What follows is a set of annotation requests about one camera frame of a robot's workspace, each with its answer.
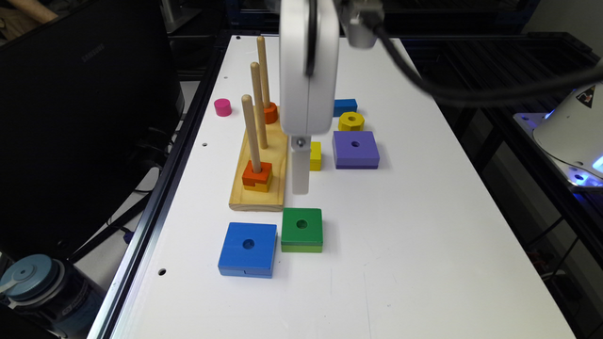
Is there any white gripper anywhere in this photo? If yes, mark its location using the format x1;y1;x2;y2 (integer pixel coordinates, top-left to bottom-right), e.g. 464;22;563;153
279;0;339;195

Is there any green square block with hole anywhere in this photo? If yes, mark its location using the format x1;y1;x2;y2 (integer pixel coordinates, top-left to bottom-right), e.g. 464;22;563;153
281;208;323;253

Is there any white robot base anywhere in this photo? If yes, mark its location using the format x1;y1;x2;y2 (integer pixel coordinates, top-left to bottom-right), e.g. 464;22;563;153
513;81;602;191

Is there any yellow square block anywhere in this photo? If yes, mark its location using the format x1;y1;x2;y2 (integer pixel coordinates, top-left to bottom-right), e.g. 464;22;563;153
310;141;321;171

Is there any orange round block rear peg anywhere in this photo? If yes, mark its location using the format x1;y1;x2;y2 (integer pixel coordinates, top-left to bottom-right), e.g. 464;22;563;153
263;102;279;124

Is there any purple square block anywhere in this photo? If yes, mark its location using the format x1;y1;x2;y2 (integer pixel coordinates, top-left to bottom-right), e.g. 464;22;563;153
333;131;381;170

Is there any yellow block under orange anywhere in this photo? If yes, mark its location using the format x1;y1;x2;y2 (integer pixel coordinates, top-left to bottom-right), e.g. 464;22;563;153
243;174;273;192

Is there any yellow hexagon nut block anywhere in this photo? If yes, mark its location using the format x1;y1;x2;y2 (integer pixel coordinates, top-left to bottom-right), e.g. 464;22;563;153
338;111;365;131

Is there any small blue rectangular block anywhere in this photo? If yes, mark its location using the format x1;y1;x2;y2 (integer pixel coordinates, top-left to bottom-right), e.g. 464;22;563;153
334;99;358;117

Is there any orange block on front peg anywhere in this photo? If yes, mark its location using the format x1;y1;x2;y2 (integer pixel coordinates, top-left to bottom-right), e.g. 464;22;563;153
242;161;273;187

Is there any pink cylinder block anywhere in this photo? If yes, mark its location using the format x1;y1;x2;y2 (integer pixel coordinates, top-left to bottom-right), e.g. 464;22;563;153
214;98;232;117

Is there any large blue square block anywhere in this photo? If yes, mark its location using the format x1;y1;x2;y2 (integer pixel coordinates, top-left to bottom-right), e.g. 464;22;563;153
218;222;277;278

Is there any wooden peg base board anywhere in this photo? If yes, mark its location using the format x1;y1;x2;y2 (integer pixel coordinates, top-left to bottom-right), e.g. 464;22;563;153
229;120;288;212

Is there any front wooden peg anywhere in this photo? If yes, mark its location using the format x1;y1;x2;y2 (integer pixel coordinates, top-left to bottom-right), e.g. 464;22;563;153
241;94;262;174

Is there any wooden peg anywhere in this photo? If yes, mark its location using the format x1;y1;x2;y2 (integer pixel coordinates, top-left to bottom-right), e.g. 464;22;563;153
241;94;262;174
256;36;270;108
250;62;268;150

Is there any middle wooden peg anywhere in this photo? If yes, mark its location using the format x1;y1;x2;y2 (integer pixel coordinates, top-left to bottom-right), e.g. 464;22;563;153
250;62;268;150

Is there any rear wooden peg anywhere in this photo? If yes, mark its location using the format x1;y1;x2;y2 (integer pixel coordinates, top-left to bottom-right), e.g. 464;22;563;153
256;36;270;108

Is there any black Samsung monitor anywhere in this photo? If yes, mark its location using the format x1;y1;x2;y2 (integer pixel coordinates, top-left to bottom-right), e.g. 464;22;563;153
1;0;184;260

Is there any blue lidded water bottle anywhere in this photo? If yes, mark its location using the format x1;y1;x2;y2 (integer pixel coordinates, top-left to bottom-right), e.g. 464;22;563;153
1;254;105;339

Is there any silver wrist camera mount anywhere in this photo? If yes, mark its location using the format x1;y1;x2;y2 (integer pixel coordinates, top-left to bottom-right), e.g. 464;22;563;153
336;0;384;49

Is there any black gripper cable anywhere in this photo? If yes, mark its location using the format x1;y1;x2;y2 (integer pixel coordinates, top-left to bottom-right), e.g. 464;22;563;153
371;21;603;108

